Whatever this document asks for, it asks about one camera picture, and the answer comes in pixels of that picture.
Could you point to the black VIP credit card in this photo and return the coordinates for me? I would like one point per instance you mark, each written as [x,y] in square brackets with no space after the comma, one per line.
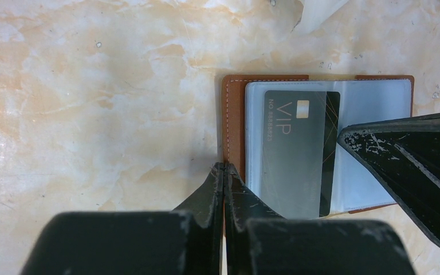
[298,152]

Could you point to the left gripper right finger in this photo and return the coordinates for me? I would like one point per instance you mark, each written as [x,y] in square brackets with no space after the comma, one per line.
[260,241]

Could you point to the brown leather card holder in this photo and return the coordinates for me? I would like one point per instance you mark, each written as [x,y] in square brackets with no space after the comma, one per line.
[363,99]

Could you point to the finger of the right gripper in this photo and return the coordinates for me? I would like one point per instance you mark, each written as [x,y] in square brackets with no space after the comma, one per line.
[404,156]

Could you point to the white translucent plastic card box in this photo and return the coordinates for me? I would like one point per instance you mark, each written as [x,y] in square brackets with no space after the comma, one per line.
[314,13]

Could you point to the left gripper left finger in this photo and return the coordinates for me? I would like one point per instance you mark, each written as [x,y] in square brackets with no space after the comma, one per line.
[185,240]

